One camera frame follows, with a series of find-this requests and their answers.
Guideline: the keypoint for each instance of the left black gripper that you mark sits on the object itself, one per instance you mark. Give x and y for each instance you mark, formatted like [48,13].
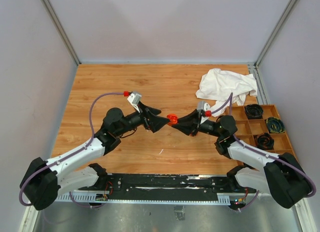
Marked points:
[153,122]

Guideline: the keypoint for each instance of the white crumpled cloth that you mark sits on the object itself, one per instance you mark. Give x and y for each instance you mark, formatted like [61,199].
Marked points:
[219,84]

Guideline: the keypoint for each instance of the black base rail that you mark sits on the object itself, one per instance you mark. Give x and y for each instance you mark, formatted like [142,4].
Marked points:
[161,187]

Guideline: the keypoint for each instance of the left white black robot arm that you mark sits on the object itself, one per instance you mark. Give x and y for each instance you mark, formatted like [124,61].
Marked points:
[40,185]

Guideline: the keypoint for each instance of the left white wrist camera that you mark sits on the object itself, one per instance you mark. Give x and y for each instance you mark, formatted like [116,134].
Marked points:
[134,100]

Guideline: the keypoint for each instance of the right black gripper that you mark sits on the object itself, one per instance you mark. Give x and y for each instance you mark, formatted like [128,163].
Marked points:
[189,123]

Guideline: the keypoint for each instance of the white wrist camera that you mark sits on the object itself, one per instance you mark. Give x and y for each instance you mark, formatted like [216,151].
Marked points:
[134,100]
[203,109]

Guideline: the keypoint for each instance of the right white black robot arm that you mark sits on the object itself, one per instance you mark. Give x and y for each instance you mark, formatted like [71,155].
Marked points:
[280,176]

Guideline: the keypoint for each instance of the wooden compartment tray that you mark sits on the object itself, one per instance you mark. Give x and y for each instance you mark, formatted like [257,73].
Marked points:
[256,132]

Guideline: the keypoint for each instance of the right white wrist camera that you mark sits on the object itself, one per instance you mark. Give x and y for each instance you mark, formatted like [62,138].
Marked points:
[203,109]

